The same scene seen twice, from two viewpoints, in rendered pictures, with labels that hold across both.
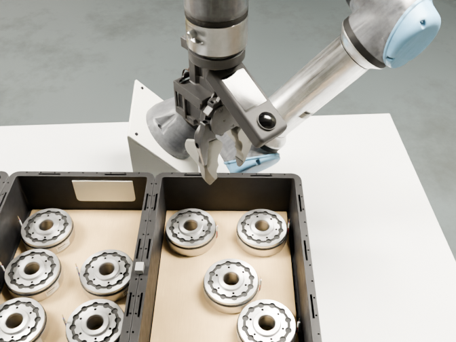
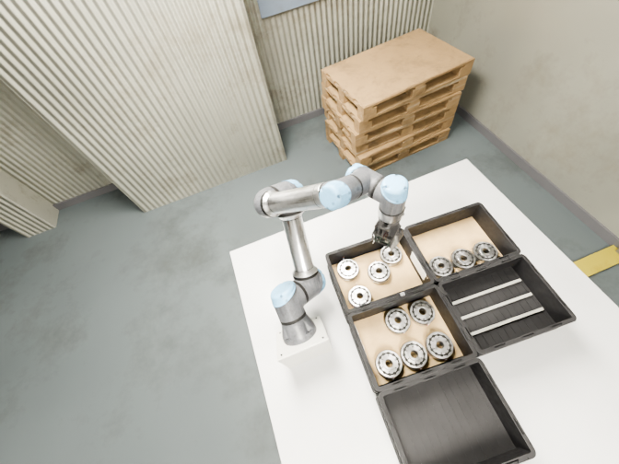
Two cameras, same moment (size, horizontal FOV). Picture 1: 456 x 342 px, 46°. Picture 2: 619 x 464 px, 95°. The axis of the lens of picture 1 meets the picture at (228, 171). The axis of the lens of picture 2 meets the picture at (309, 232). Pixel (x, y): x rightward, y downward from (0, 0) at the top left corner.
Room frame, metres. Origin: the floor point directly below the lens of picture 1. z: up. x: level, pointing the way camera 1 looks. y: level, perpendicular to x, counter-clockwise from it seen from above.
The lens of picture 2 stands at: (0.89, 0.47, 2.12)
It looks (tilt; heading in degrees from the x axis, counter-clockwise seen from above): 57 degrees down; 265
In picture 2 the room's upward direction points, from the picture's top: 15 degrees counter-clockwise
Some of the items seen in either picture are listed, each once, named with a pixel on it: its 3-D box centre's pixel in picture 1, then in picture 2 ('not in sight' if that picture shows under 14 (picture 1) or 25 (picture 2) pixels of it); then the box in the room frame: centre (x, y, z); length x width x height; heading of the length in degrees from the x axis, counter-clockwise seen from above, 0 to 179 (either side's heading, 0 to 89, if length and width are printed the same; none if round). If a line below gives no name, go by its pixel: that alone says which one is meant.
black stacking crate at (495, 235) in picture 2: not in sight; (455, 245); (0.20, 0.01, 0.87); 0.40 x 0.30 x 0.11; 179
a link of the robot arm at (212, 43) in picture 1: (214, 31); (391, 211); (0.58, 0.02, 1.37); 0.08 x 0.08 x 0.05
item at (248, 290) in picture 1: (231, 281); (379, 271); (0.58, -0.01, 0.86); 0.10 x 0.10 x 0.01
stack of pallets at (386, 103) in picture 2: not in sight; (387, 104); (-0.33, -1.71, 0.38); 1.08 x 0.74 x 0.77; 7
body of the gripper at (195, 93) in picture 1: (213, 83); (387, 226); (0.59, 0.02, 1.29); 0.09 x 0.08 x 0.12; 41
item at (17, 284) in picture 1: (32, 270); (414, 354); (0.60, 0.37, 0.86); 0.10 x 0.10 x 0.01
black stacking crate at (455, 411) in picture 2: not in sight; (447, 421); (0.60, 0.60, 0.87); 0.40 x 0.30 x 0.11; 179
